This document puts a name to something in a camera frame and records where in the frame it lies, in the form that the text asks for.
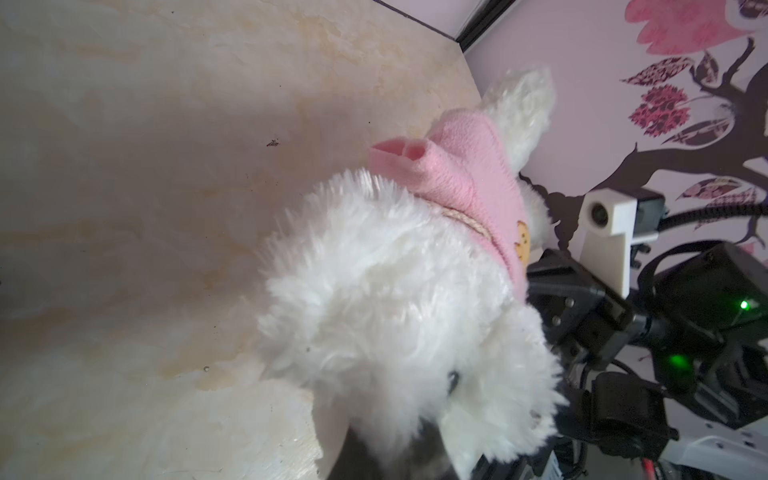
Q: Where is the black corrugated cable hose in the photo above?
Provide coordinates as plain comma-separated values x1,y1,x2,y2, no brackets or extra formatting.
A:
658,202,768,233

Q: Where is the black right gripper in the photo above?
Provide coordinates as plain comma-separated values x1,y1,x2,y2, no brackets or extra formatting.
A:
527,249,636,369

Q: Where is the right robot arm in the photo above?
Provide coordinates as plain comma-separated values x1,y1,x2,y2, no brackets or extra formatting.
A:
528,241,767,479

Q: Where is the white teddy bear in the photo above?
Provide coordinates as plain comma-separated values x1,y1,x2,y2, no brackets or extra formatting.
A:
256,68,566,479

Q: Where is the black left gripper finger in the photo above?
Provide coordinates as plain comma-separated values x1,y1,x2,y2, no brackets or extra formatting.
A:
326,419,460,480

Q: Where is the pink teddy hoodie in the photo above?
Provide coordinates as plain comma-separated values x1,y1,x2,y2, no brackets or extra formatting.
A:
369,109,533,301

